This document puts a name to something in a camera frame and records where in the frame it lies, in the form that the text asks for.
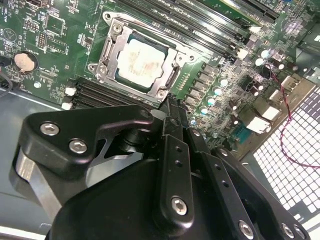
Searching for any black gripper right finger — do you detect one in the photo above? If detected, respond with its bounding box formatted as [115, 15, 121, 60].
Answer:
[174, 98, 312, 240]

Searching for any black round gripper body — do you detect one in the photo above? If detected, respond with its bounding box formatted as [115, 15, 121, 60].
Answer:
[46, 159, 236, 240]

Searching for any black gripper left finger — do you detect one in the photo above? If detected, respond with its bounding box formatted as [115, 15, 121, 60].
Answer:
[9, 94, 195, 232]

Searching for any metal socket cover frame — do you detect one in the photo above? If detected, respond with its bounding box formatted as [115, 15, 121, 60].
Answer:
[98, 18, 182, 100]

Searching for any silver CPU with green edge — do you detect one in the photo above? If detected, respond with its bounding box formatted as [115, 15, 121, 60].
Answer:
[116, 37, 172, 88]

